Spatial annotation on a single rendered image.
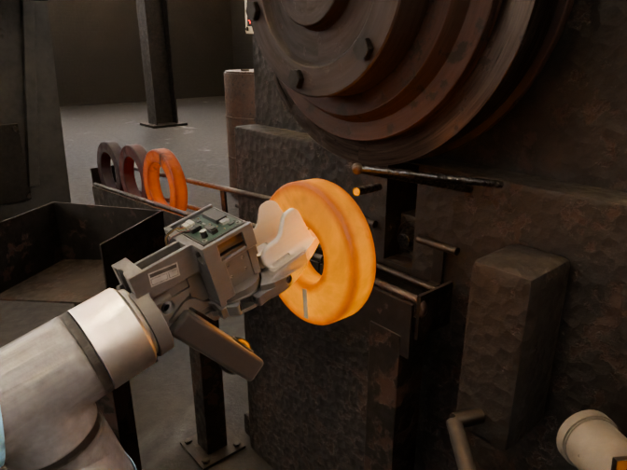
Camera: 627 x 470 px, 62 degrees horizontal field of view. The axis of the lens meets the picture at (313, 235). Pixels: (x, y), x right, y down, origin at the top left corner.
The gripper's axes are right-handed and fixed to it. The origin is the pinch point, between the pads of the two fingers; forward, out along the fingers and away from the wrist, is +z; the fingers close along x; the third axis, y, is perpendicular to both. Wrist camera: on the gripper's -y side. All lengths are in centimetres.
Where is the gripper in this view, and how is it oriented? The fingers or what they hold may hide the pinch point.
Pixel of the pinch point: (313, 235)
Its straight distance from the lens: 56.0
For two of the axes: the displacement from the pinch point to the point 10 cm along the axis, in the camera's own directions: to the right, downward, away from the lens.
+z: 7.3, -4.6, 5.0
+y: -1.9, -8.4, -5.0
